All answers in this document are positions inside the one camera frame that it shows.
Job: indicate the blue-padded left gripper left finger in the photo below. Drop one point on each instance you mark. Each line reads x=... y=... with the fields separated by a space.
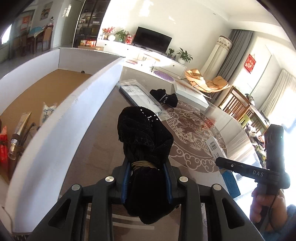
x=81 y=206

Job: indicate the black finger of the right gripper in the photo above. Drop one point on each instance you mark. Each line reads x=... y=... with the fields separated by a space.
x=243 y=169

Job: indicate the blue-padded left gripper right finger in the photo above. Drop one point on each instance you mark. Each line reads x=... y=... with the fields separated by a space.
x=206 y=206

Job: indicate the white blue medicine box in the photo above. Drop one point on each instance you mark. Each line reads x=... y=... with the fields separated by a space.
x=228 y=177

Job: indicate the small glass perfume bottle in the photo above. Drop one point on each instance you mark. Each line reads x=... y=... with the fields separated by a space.
x=15 y=148

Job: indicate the red packet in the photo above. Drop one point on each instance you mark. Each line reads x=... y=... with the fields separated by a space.
x=4 y=150

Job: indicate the black sock bundle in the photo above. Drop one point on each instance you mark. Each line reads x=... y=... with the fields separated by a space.
x=146 y=146

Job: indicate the gold cosmetic tube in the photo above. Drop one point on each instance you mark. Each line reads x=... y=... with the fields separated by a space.
x=21 y=125

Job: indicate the black sock with white dots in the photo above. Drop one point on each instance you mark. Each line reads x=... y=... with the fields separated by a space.
x=162 y=97

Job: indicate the white blue packaged item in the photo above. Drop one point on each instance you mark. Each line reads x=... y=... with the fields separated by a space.
x=46 y=112

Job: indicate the blue sleeve forearm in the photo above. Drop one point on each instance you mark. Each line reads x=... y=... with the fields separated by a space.
x=285 y=230

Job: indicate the person's right hand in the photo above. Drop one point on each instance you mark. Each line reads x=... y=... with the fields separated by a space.
x=263 y=205

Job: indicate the wooden dining chair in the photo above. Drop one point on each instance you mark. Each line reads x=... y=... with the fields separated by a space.
x=236 y=105

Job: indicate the orange lounge chair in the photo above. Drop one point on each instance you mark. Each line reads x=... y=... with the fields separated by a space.
x=197 y=81

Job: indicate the white flat box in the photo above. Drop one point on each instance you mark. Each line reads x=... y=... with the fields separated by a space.
x=188 y=93

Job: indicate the white standing air conditioner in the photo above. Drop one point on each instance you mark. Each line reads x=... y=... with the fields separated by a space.
x=218 y=55

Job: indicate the white divided organizer box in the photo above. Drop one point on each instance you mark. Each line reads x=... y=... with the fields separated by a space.
x=38 y=178

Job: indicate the purple round mat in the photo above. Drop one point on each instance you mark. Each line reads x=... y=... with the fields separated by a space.
x=163 y=75

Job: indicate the grey window curtain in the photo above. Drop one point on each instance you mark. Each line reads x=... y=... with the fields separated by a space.
x=240 y=40

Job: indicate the green potted plant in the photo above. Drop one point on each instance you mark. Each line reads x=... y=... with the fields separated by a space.
x=184 y=56

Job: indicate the white TV cabinet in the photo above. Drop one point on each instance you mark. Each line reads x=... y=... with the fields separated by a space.
x=141 y=58

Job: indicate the phone case in plastic bag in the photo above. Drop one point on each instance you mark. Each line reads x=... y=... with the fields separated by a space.
x=137 y=95

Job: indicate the black flat screen television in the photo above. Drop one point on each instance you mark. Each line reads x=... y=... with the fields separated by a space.
x=151 y=39

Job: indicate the cardboard box on floor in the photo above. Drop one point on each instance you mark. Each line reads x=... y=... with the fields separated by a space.
x=94 y=48

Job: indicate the red flower arrangement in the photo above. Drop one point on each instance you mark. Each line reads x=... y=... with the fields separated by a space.
x=107 y=31

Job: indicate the dark glass display cabinet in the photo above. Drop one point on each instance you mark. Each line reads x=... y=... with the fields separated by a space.
x=90 y=21

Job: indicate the red wall hanging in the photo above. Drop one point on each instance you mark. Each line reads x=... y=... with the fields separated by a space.
x=249 y=63

